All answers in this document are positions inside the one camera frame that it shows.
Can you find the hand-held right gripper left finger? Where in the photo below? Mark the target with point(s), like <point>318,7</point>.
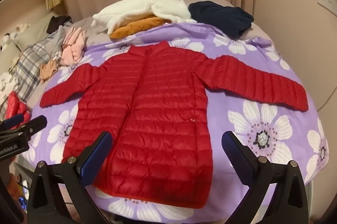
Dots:
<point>96,158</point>

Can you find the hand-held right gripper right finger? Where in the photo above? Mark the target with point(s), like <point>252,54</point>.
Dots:
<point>237,158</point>

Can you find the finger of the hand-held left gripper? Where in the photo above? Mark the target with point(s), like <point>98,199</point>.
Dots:
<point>13,120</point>
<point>34,125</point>

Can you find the large red down jacket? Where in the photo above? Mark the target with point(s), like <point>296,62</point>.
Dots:
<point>158,108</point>

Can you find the small red down jacket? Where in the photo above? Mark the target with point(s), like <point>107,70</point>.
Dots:
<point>15,105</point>

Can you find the white crumpled cloth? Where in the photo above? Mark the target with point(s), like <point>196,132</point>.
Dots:
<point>5,81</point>

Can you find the tan small garment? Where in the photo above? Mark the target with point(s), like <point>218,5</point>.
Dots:
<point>48,70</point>

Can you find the beige pillow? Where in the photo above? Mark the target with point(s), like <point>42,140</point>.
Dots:
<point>34,26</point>
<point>8,60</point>

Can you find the grey plaid pillow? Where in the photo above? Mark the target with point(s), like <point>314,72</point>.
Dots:
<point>31,58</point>

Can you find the purple floral blanket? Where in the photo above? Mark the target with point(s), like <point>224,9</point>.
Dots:
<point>250,87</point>

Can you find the black and white plush toy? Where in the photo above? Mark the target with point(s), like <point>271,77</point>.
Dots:
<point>8,41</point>

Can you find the pink garment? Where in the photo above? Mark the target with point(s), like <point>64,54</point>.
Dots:
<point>75,50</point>

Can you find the grey garment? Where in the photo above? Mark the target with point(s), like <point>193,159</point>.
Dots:
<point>58,38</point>

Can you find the cream plush toy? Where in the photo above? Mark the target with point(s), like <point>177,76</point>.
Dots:
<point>22,28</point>

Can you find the black garment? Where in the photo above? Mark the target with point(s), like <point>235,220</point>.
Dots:
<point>56,22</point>

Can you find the orange garment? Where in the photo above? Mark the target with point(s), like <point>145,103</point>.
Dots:
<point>137,26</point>

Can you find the navy garment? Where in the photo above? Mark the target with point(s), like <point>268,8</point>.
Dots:
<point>221,16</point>

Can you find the white fleece garment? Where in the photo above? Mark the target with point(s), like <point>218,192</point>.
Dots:
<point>137,8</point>

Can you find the white wall socket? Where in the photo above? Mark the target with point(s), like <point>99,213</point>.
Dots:
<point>326,0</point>

